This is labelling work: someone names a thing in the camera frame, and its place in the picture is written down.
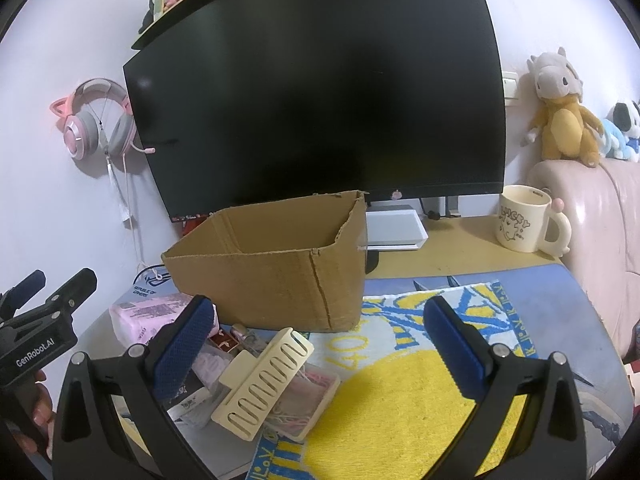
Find clear box of pink clips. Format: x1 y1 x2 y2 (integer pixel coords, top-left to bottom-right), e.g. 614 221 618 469
262 364 342 443

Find blue white plush toy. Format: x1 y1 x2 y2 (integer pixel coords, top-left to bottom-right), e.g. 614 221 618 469
597 100 640 163

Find small red box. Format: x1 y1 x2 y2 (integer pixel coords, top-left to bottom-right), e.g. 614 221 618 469
207 335 239 357

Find cream printed mug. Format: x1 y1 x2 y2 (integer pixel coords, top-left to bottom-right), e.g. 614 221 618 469
496 185 572 257

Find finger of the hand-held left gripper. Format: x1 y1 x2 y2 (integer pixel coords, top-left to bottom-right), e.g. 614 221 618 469
0 270 47 313
0 267 98 333

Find person's left hand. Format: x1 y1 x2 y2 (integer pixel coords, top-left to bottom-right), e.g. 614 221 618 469
31 367 56 461

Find pink leather sofa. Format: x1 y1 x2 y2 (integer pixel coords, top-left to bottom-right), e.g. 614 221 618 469
527 157 640 361

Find pink cat-ear headphones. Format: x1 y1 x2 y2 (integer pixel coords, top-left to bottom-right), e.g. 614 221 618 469
49 78 157 163

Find pink tissue packet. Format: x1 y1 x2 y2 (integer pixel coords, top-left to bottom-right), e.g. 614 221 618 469
109 292 219 361

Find brown cardboard box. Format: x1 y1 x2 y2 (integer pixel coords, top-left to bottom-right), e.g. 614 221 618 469
161 190 371 333

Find black computer monitor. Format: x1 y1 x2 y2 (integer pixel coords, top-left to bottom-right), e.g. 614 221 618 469
122 0 508 224

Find pink printed pouch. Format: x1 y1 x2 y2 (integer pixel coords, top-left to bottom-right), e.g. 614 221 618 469
192 351 237 391

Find cream slotted plastic holder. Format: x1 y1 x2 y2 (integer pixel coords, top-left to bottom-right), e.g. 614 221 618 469
210 327 316 442

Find pink headphone cable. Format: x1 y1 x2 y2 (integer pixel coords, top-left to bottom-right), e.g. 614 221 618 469
105 152 148 270

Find grey blue desk mat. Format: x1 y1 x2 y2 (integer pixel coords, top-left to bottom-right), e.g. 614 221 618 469
75 265 633 480

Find white flat box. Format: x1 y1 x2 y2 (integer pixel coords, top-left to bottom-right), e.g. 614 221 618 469
365 204 430 252

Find yellow blue towel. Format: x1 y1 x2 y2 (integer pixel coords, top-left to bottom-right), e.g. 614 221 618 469
247 280 546 480

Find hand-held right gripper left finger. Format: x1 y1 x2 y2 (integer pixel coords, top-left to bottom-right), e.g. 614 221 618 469
52 294 221 480

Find wooden wall shelf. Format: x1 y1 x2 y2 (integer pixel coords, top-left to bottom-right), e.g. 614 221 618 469
131 0 281 51

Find clear glass perfume bottle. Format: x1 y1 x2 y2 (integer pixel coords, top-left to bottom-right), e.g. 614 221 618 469
230 324 272 357

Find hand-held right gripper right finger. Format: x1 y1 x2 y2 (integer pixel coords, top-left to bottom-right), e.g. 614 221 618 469
422 295 588 480

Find beige orange plush toy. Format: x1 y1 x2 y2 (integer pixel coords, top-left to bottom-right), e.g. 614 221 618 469
522 47 607 168

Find black monitor stand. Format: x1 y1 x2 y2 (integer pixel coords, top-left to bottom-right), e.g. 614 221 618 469
419 195 462 222

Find white wall socket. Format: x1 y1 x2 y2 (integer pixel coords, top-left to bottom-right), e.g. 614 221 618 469
501 72 521 107

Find white labelled packet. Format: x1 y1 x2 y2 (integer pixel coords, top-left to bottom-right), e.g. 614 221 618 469
167 385 222 429

